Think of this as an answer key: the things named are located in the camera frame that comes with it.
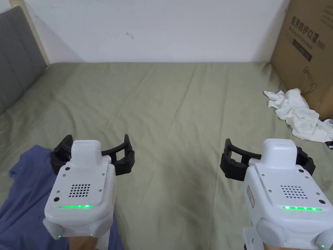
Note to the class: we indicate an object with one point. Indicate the brown cardboard carton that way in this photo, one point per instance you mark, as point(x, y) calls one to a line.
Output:
point(309, 57)

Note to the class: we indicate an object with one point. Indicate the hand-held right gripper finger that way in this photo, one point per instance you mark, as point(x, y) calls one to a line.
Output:
point(307, 162)
point(234, 162)

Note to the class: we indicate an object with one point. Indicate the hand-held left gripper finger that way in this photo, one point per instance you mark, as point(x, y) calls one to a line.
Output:
point(122, 162)
point(60, 156)

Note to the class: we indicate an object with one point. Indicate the person's right hand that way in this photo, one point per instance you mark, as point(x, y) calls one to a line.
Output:
point(286, 247)

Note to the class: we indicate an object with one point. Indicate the dark blue garment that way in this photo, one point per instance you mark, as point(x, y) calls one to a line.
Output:
point(26, 187)

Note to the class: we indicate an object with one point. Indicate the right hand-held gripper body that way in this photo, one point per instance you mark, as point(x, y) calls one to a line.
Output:
point(288, 192)

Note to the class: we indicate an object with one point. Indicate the bed with pale green sheet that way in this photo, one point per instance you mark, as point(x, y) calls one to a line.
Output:
point(166, 112)

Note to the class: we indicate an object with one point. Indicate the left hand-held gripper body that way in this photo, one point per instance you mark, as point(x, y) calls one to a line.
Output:
point(83, 179)

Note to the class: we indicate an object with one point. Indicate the grey padded headboard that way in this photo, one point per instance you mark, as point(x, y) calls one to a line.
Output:
point(18, 52)

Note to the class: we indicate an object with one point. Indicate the person's left hand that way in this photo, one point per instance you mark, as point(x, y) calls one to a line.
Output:
point(83, 241)

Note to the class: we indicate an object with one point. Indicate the white crumpled cloth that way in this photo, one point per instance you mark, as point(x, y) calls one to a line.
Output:
point(296, 112)

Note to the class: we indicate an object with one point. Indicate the small black device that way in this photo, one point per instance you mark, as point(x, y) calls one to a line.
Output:
point(330, 144)

